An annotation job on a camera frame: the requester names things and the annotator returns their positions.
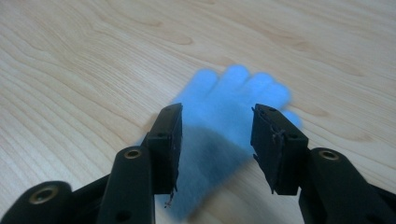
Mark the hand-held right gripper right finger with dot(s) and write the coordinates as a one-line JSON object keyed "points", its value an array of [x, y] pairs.
{"points": [[289, 155]]}

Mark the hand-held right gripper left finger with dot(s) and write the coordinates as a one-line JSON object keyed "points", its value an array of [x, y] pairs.
{"points": [[146, 168]]}

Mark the plain blue glove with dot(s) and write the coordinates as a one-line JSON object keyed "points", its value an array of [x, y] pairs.
{"points": [[224, 102]]}

